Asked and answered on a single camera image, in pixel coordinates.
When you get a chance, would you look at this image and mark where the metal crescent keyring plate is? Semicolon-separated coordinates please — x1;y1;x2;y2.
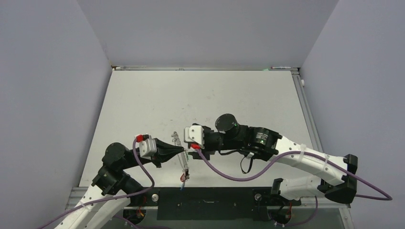
171;131;189;186

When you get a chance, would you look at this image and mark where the rear aluminium rail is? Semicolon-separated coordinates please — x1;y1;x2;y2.
112;65;299;72

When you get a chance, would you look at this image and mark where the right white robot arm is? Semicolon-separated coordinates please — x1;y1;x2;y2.
184;114;358;204

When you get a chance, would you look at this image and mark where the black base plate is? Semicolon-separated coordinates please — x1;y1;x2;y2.
123;187;301;223

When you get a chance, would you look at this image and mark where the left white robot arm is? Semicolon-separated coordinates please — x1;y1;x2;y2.
57;135;185;229

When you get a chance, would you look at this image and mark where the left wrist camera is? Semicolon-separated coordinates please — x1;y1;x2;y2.
135;135;157;159

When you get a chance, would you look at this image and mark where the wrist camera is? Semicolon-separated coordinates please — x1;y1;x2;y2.
135;135;157;159
183;125;204;149

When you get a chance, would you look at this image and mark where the front aluminium rail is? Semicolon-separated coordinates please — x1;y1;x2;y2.
64;186;351;210

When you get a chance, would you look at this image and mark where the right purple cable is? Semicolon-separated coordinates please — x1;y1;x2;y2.
191;145;393;228

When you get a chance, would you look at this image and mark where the right aluminium rail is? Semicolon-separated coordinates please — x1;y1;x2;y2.
291;71;324;152

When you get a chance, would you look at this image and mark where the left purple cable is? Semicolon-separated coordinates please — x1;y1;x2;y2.
36;137;175;229

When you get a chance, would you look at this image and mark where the aluminium rail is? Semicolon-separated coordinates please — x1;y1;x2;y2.
64;186;351;210
291;71;324;152
112;65;299;72

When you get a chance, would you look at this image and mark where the purple cable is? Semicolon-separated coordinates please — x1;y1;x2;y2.
191;145;393;228
36;137;175;229

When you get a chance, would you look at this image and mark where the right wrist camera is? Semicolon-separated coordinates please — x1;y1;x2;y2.
183;125;204;149

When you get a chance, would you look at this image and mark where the red tagged key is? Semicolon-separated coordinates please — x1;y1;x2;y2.
180;170;190;183

